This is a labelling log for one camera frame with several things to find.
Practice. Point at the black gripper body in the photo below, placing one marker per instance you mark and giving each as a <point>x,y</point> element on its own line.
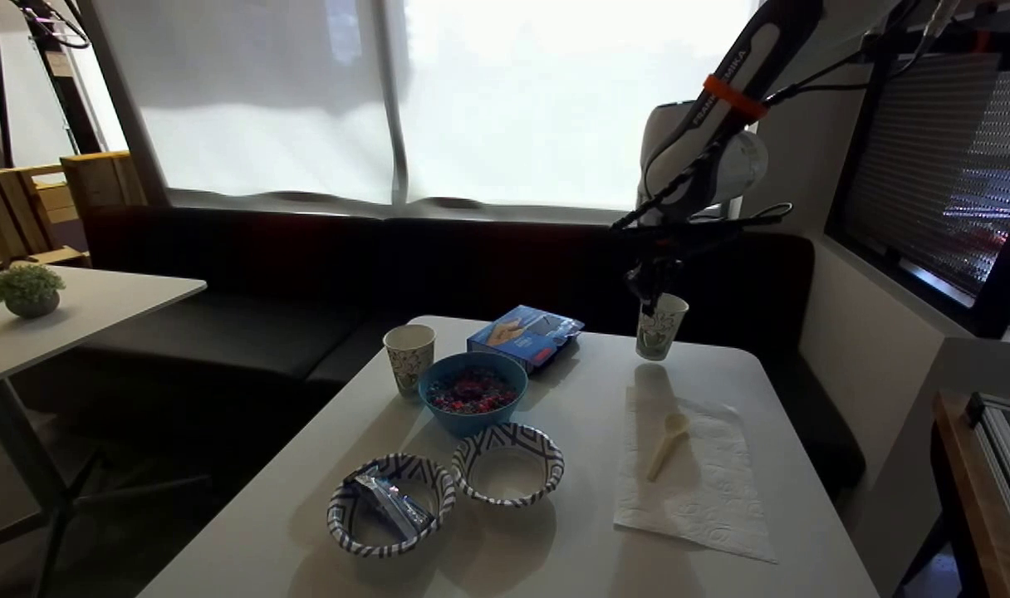
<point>666,247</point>

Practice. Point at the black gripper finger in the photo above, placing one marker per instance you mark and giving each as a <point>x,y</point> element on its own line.
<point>666,283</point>
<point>643,298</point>

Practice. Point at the patterned paper coffee cup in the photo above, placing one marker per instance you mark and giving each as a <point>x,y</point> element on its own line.
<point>659,323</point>

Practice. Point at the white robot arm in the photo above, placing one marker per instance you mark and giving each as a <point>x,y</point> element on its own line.
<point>684,143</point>

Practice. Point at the blue bowl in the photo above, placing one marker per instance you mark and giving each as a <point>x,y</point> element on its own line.
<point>471,388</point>

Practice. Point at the empty patterned bowl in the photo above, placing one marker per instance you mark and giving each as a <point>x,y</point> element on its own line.
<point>508,467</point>

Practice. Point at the silver packet in bowl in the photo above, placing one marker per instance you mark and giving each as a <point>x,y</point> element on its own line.
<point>388,503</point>

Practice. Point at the patterned bowl with packet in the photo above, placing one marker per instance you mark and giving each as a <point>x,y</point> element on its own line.
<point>357,529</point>

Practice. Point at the blue snack box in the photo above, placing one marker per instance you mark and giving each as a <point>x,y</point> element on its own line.
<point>527,333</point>

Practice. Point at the cream plastic spoon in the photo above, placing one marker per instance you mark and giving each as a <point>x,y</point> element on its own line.
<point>667,438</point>

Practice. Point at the white paper towel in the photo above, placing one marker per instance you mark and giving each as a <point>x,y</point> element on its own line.
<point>705,494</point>

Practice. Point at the wooden cabinet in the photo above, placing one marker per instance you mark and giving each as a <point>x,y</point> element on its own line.
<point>972,473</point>

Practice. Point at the dark bench sofa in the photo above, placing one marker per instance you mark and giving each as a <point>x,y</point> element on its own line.
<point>747,293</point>

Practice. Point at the wooden chair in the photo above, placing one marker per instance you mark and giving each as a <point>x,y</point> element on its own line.
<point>105,184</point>

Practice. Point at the white side table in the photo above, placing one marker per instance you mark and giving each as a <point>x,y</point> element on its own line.
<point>89,302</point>

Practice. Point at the potted green plant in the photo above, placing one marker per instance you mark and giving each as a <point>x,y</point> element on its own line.
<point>26,290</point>

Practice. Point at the black tripod stand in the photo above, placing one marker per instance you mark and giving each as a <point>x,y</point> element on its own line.
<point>56,34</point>

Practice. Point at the black window frame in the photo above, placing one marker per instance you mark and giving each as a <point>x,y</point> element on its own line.
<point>923,194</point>

